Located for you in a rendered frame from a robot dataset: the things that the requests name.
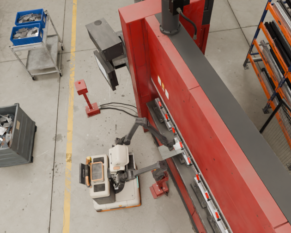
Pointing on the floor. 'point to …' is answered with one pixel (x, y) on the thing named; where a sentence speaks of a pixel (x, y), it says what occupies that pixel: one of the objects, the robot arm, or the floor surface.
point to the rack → (277, 58)
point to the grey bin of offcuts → (11, 136)
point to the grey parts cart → (41, 52)
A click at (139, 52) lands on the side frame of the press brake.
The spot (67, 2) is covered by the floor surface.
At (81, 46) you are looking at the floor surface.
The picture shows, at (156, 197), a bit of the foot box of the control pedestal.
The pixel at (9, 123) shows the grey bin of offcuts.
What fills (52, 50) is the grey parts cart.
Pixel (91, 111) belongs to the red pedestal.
